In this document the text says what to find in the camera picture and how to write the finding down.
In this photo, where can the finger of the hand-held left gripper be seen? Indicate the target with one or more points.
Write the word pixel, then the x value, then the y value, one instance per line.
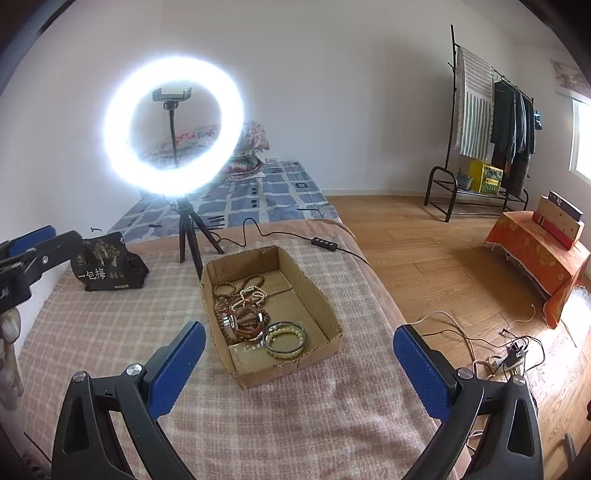
pixel 32 237
pixel 55 251

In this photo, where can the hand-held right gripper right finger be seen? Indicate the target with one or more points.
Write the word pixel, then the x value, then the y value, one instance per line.
pixel 422 374

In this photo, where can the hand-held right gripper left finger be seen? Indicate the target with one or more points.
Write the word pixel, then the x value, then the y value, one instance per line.
pixel 178 369

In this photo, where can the black bangle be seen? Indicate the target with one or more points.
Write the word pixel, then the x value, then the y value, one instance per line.
pixel 282 357

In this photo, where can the cardboard box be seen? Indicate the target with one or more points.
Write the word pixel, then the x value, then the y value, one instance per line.
pixel 318 318

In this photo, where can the person's left hand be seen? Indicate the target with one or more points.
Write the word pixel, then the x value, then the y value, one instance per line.
pixel 9 350

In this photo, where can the black snack bag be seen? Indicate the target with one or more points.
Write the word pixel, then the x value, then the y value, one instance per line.
pixel 106 263

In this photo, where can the white power strip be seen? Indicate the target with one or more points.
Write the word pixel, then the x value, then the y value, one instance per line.
pixel 498 363

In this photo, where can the black power adapter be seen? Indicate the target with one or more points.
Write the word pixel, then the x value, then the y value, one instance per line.
pixel 516 355

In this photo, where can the black tripod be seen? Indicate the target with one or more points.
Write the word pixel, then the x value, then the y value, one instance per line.
pixel 189 230

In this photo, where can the orange cloth covered table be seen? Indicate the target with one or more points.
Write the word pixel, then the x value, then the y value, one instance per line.
pixel 531 249

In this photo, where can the red box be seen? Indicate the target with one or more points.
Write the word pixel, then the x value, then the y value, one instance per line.
pixel 549 230

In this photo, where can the black phone holder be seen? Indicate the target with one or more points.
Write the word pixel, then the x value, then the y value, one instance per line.
pixel 171 94

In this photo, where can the small plant pot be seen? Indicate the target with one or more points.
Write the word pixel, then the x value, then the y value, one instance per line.
pixel 464 181

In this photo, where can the blue patterned bed sheet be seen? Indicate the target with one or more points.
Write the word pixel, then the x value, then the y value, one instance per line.
pixel 286 194

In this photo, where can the yellow box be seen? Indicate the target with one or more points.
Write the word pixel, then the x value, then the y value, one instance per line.
pixel 489 177

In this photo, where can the black clothes rack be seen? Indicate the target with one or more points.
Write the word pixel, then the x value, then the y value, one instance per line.
pixel 442 167

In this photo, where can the tan box with dark lid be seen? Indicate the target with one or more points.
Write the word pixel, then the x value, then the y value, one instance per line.
pixel 561 217

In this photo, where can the folded floral quilt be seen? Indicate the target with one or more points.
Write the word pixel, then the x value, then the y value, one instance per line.
pixel 251 138

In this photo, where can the dark hanging clothes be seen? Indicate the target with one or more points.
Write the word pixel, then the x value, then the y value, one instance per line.
pixel 508 129

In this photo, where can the striped towel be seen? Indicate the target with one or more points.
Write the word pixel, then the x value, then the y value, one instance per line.
pixel 475 115

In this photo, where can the window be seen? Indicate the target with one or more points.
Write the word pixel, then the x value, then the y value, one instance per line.
pixel 582 138

